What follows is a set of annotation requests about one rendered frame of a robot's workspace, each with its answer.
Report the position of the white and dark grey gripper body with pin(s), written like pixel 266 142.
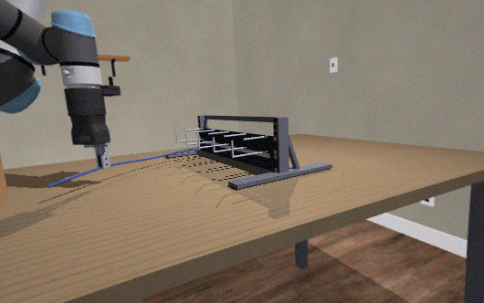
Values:
pixel 85 103

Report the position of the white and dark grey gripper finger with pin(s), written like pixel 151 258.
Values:
pixel 97 151
pixel 104 155

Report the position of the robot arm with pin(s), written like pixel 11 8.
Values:
pixel 70 40

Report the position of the grey metal rack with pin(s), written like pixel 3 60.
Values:
pixel 261 152

